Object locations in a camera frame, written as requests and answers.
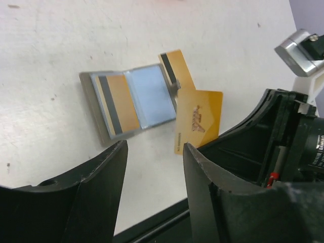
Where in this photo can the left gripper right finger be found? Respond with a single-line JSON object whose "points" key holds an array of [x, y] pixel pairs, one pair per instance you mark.
{"points": [[226, 208]]}

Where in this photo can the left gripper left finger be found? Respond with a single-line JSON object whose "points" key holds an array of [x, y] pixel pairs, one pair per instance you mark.
{"points": [[80, 205]]}

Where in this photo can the gold card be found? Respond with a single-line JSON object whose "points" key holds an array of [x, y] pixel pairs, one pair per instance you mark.
{"points": [[176, 69], [116, 104], [198, 117]]}

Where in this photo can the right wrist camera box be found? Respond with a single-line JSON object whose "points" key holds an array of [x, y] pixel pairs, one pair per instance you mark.
{"points": [[302, 52]]}

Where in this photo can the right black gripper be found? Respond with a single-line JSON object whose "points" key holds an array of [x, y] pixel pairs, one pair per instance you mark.
{"points": [[281, 140]]}

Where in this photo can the grey card holder wallet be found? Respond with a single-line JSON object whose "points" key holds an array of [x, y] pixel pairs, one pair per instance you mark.
{"points": [[153, 97]]}

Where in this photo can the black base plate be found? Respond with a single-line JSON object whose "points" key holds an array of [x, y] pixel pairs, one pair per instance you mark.
{"points": [[170, 225]]}

